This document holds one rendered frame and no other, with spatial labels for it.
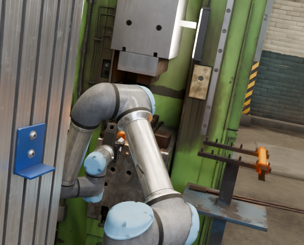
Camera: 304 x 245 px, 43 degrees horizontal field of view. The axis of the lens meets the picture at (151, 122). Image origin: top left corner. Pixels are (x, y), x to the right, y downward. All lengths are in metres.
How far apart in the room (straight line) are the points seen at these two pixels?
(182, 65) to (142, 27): 0.54
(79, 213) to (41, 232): 1.50
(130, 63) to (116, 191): 0.66
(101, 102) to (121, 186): 0.94
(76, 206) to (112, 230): 1.43
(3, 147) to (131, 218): 0.38
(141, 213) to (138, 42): 1.13
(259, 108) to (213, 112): 5.98
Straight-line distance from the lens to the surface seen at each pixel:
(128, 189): 2.04
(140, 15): 1.94
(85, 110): 1.18
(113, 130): 1.57
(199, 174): 2.17
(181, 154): 2.14
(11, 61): 0.69
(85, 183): 1.45
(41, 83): 0.76
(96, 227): 2.18
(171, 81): 2.41
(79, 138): 1.24
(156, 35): 1.92
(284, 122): 8.15
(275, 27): 7.96
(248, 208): 1.91
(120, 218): 0.97
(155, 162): 1.12
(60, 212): 2.39
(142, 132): 1.16
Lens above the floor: 1.49
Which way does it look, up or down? 13 degrees down
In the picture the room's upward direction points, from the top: 10 degrees clockwise
